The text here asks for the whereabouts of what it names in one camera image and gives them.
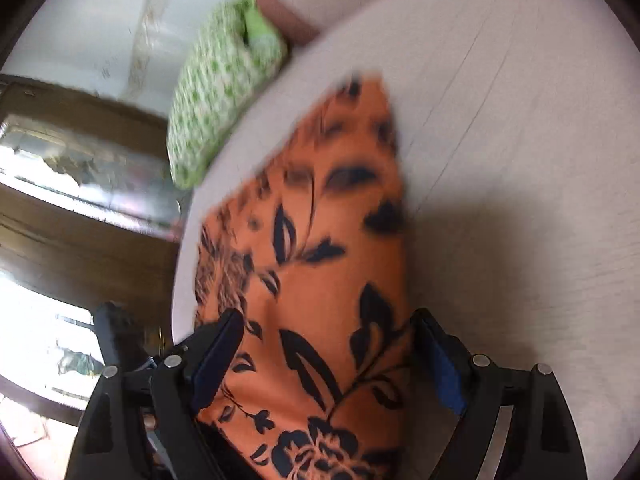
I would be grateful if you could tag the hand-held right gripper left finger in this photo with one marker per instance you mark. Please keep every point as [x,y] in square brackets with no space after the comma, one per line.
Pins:
[215,365]

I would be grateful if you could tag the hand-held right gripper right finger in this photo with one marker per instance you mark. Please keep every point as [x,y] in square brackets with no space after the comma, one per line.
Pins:
[447,380]

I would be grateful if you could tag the orange black floral cloth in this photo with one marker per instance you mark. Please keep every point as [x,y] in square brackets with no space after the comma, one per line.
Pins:
[310,310]

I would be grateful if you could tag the glass window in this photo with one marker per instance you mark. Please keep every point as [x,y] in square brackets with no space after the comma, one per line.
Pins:
[85,170]

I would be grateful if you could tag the pink sheeted bed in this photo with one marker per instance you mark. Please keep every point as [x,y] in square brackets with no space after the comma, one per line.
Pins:
[500,160]

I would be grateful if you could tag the green patterned pillow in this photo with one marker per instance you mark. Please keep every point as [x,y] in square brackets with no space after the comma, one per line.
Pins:
[215,90]

